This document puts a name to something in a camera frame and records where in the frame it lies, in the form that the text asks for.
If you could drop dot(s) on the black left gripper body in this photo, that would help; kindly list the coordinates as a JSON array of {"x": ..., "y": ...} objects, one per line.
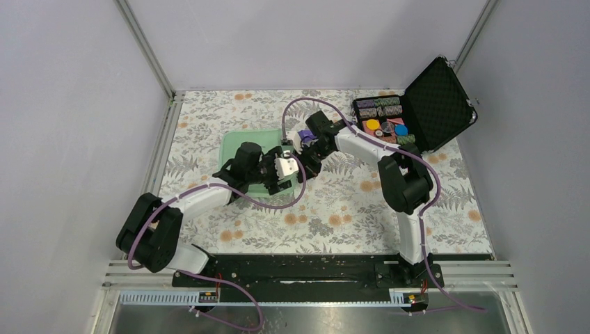
[{"x": 267, "y": 172}]

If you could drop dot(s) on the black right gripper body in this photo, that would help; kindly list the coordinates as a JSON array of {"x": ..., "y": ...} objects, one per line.
[{"x": 312, "y": 156}]

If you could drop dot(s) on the mint green medicine case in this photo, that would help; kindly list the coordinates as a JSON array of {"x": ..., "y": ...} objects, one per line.
[{"x": 241, "y": 147}]

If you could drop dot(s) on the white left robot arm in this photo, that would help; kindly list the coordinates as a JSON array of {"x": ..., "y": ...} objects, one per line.
[{"x": 151, "y": 234}]

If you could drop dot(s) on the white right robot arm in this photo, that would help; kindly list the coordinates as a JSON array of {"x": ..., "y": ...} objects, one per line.
[{"x": 406, "y": 182}]

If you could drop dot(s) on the purple cylindrical tube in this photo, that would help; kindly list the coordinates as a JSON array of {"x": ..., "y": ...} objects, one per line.
[{"x": 306, "y": 136}]

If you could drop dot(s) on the floral table mat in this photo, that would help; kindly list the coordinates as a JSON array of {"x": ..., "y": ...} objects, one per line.
[{"x": 342, "y": 211}]

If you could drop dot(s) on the black poker chip case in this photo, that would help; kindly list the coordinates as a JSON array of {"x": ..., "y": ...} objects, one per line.
[{"x": 434, "y": 109}]

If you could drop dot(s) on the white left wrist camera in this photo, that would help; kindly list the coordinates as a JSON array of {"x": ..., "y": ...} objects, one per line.
[{"x": 286, "y": 167}]

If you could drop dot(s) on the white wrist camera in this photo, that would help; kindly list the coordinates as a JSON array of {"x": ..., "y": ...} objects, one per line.
[
  {"x": 294, "y": 140},
  {"x": 286, "y": 167}
]

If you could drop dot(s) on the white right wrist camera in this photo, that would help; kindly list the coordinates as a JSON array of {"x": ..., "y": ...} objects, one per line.
[{"x": 294, "y": 140}]

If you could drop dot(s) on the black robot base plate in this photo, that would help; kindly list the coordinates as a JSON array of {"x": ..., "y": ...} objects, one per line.
[{"x": 323, "y": 278}]

